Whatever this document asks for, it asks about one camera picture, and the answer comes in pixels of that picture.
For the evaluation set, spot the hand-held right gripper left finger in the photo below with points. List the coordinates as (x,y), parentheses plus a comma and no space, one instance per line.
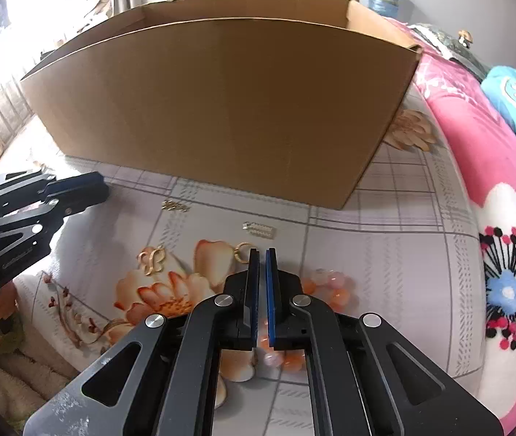
(252,299)

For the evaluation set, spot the brass knob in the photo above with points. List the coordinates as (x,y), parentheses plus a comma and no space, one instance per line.
(464,36)

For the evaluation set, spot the large gold butterfly pendant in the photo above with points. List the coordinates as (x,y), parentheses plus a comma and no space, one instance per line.
(148,259)

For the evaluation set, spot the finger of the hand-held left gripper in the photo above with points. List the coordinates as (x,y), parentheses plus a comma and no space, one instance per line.
(76,181)
(80,200)

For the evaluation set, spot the brown cardboard box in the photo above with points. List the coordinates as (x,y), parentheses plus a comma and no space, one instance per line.
(221,100)

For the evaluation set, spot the person's left hand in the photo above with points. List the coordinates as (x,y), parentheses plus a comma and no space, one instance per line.
(5,303)

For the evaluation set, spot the grey ribbed panel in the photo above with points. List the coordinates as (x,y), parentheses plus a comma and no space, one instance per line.
(8,104)

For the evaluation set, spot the pink floral blanket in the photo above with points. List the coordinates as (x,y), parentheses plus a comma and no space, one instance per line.
(467,154)

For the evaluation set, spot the grey patterned blanket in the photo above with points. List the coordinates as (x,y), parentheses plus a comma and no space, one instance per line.
(448,47)

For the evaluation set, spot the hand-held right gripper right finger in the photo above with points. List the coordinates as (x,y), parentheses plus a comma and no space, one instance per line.
(270,299)

